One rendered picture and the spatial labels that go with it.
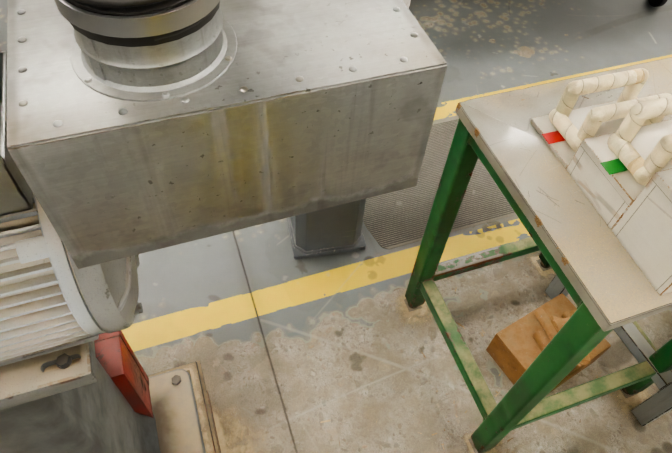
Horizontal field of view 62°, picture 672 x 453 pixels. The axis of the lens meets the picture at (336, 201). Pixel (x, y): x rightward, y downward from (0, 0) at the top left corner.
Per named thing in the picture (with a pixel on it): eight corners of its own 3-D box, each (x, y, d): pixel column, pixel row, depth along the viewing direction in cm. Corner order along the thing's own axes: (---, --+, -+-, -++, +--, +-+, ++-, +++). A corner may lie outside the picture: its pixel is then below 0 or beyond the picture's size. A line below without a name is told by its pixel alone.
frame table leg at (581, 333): (475, 456, 170) (602, 325, 99) (467, 438, 173) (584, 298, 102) (491, 450, 171) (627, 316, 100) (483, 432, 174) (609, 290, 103)
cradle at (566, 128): (572, 154, 118) (578, 143, 115) (543, 117, 124) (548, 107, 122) (585, 151, 119) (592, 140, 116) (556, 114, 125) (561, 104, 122)
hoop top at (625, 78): (568, 101, 117) (574, 89, 114) (560, 91, 119) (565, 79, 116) (647, 84, 121) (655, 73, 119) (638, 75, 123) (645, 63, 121)
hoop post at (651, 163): (641, 187, 103) (668, 152, 95) (630, 174, 105) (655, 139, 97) (655, 183, 104) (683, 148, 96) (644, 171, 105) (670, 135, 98)
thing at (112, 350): (49, 452, 136) (-19, 401, 107) (47, 402, 143) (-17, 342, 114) (154, 418, 142) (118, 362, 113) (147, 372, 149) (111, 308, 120)
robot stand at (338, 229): (283, 201, 225) (278, 60, 170) (350, 193, 230) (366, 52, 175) (294, 259, 209) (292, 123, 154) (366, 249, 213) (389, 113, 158)
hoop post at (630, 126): (614, 155, 108) (638, 119, 100) (604, 143, 109) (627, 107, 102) (628, 151, 108) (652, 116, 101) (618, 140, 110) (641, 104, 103)
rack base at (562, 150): (566, 171, 117) (568, 167, 116) (528, 122, 125) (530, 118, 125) (672, 144, 123) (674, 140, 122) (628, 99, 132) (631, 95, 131)
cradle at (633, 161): (637, 187, 102) (646, 175, 100) (600, 143, 109) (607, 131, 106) (652, 183, 103) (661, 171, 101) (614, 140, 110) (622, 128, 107)
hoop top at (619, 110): (591, 128, 112) (597, 116, 109) (582, 117, 114) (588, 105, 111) (672, 110, 117) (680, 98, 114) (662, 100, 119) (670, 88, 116)
